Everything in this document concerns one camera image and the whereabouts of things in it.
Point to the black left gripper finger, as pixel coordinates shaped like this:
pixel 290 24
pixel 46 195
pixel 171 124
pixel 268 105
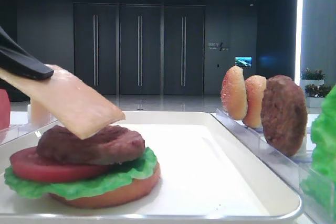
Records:
pixel 18 61

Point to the orange cheese slice front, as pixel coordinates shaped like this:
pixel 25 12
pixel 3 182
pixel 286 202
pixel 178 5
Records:
pixel 80 108

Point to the orange cheese slice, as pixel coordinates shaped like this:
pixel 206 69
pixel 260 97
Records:
pixel 39 115
pixel 80 108

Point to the standing red tomato slice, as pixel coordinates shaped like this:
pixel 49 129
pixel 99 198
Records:
pixel 4 110

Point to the orange cheese slice rear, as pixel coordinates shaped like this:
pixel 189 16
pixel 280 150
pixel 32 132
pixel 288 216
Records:
pixel 39 115

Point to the red tomato slice on stack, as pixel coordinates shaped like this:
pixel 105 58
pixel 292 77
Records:
pixel 27 164

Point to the brown meat patty on stack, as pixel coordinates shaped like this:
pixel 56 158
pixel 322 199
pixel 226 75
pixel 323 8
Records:
pixel 113 144

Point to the green lettuce leaf on stack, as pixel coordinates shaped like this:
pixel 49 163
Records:
pixel 126 173

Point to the standing brown meat patty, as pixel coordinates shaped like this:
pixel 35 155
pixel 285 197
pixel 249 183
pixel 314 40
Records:
pixel 284 114

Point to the standing green lettuce leaf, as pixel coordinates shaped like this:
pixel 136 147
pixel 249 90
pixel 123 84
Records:
pixel 320 150

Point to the dark triple door panels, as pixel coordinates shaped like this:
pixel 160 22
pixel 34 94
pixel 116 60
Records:
pixel 146 49

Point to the bottom bun slice on tray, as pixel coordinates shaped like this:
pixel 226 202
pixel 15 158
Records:
pixel 138 189

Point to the standing bun top outer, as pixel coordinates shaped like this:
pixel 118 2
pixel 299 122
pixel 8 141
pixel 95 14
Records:
pixel 233 93

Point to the standing bun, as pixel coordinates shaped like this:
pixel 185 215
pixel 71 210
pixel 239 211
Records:
pixel 255 86
pixel 233 93

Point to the white rectangular metal tray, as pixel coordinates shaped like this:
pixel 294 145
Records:
pixel 207 176

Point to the standing bun top inner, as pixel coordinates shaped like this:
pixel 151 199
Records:
pixel 255 86

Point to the left clear acrylic rail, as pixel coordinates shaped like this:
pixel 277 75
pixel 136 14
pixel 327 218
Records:
pixel 16 131

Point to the small wall display screen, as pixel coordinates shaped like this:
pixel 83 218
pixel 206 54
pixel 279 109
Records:
pixel 243 62

